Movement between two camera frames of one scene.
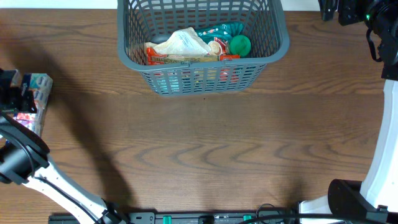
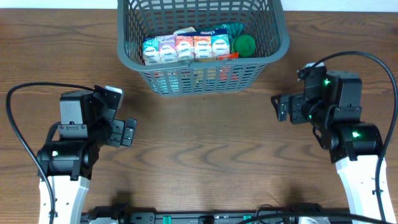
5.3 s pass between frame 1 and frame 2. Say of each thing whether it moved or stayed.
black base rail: stayed
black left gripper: moved
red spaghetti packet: moved
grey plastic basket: stayed
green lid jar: moved
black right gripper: moved
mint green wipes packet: stayed
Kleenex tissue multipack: moved
